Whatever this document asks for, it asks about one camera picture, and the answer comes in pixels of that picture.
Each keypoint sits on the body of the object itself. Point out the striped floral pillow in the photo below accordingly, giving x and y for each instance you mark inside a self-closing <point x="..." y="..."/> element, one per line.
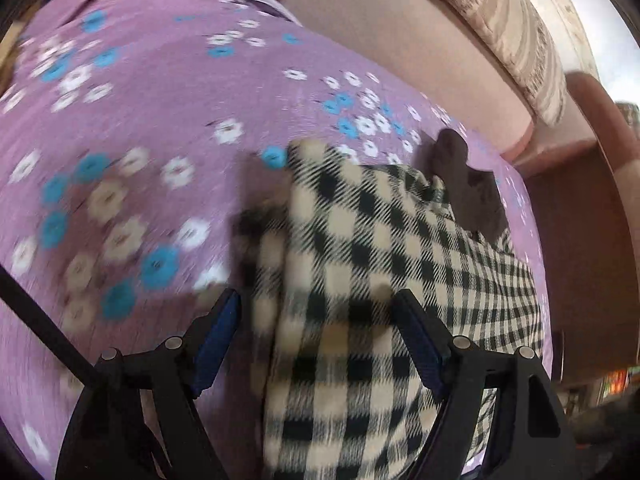
<point x="510" y="35"/>

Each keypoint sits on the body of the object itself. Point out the black and cream checked coat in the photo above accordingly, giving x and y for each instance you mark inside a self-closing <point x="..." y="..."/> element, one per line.
<point x="350" y="260"/>

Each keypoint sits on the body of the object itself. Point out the purple floral bedsheet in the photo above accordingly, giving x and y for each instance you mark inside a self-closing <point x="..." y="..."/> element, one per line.
<point x="150" y="110"/>

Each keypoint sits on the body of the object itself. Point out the brown wooden bed frame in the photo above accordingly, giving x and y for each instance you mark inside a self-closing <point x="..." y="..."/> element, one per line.
<point x="585" y="260"/>

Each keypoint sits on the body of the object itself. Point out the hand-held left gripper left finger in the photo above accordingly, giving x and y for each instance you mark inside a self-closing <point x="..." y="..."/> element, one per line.
<point x="220" y="340"/>

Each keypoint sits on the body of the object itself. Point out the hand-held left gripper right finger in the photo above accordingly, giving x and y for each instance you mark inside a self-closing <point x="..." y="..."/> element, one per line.
<point x="425" y="345"/>

